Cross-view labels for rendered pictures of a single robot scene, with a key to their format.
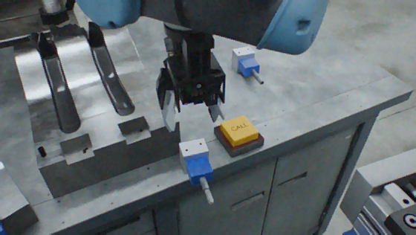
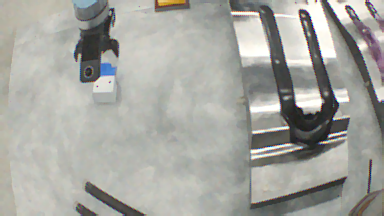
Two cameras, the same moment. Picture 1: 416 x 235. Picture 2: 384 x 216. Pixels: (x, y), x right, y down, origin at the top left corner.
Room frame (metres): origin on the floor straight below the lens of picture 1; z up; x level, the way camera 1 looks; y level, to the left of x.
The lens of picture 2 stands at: (1.31, 0.37, 2.28)
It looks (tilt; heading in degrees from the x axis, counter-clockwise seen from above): 67 degrees down; 208
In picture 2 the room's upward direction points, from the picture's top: 6 degrees counter-clockwise
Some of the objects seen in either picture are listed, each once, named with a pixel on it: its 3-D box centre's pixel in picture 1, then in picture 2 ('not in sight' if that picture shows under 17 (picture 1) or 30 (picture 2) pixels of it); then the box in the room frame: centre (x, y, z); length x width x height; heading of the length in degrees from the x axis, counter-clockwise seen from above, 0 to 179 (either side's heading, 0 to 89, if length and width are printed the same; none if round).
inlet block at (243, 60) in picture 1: (250, 68); (107, 68); (0.75, -0.12, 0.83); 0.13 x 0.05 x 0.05; 20
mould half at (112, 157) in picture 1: (86, 79); (300, 81); (0.65, 0.28, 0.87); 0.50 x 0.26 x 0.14; 27
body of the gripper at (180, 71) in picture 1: (192, 61); not in sight; (0.42, 0.02, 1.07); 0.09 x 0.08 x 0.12; 17
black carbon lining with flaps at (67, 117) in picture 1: (78, 66); (303, 65); (0.63, 0.28, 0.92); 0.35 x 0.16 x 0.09; 27
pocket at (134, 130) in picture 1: (135, 134); not in sight; (0.47, 0.14, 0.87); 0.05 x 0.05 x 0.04; 27
